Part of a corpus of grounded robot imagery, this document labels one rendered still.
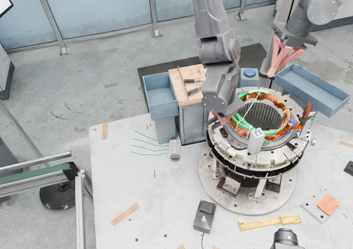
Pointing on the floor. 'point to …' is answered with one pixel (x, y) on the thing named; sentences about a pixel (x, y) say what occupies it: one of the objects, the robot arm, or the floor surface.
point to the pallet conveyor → (58, 171)
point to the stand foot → (58, 196)
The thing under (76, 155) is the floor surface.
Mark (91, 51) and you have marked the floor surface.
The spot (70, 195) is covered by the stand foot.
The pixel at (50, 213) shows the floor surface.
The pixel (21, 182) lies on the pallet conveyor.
